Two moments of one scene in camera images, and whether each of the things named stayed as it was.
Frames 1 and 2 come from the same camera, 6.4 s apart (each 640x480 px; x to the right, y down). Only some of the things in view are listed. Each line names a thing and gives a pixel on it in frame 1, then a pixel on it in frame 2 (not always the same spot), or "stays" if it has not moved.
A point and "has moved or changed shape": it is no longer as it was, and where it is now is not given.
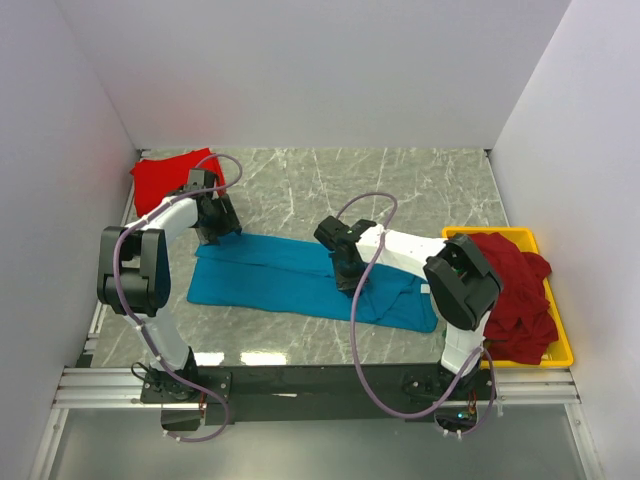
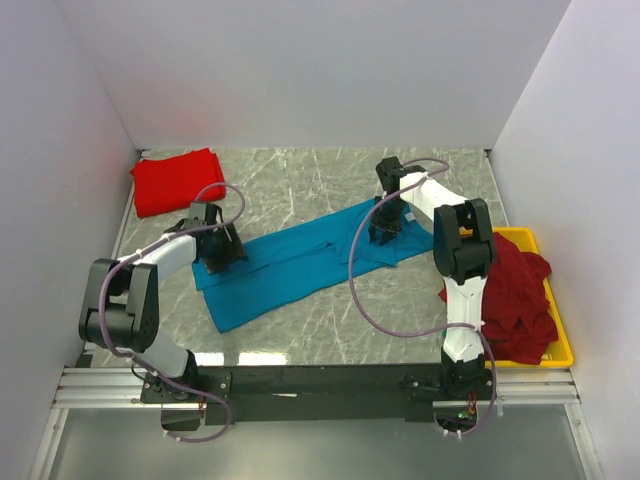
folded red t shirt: [157, 178] stays
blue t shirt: [303, 275] has moved or changed shape
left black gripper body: [216, 228] → [226, 251]
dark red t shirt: [521, 321] stays
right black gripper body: [347, 273] → [385, 226]
